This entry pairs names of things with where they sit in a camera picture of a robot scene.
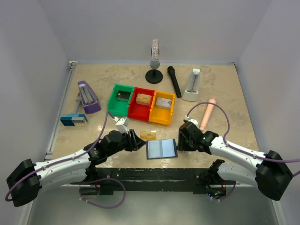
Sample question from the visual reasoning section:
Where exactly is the red plastic bin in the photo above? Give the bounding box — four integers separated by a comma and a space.
127, 87, 155, 122

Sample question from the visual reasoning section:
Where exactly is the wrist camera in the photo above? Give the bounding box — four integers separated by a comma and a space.
183, 115, 195, 122
114, 117, 130, 134

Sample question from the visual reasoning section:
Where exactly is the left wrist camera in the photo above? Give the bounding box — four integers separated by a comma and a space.
114, 117, 130, 134

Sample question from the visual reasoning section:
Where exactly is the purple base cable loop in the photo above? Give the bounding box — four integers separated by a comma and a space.
79, 178, 126, 209

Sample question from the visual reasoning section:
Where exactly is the black microphone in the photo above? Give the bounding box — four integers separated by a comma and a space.
167, 66, 181, 98

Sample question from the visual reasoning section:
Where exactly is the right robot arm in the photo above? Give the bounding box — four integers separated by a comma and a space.
178, 121, 293, 201

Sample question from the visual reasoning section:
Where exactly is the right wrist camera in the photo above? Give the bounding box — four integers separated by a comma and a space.
183, 115, 195, 122

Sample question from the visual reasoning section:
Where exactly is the black card stack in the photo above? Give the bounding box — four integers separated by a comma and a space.
116, 90, 132, 102

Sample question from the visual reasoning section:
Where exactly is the aluminium frame rail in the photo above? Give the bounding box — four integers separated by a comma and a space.
44, 61, 78, 161

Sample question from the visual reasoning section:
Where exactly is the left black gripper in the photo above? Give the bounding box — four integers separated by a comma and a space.
107, 129, 146, 157

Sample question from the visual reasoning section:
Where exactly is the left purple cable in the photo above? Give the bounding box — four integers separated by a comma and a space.
4, 111, 119, 202

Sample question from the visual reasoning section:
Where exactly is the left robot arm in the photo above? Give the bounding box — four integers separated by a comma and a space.
5, 129, 146, 207

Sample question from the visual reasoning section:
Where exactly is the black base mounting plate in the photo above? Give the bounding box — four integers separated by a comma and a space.
73, 168, 234, 194

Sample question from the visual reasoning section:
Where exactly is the silver card stack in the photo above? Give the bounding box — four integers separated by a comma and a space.
156, 97, 173, 110

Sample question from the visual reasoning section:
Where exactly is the purple metronome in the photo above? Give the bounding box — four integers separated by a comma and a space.
77, 81, 101, 114

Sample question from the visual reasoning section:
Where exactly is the gold VIP credit card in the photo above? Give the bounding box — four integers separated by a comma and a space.
140, 130, 157, 140

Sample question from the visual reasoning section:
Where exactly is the blue leather card holder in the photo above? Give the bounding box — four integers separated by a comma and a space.
146, 139, 178, 160

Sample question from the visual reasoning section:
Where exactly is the pink microphone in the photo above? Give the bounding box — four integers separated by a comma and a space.
199, 98, 217, 132

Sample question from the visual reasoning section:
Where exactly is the white metronome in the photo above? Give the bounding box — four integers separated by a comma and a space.
181, 68, 201, 102

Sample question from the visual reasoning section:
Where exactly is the yellow plastic bin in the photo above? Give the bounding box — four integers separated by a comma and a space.
149, 90, 176, 125

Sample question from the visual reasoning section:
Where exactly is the orange card stack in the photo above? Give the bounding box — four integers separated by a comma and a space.
135, 93, 152, 106

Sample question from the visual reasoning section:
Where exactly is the blue grey block toy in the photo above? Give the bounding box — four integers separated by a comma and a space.
60, 91, 88, 128

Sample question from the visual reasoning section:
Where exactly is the black round microphone stand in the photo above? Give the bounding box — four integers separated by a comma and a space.
145, 69, 163, 84

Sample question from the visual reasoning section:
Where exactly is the green plastic bin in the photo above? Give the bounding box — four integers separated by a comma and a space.
107, 84, 134, 117

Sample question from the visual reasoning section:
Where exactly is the glitter microphone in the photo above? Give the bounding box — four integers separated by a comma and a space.
150, 39, 160, 69

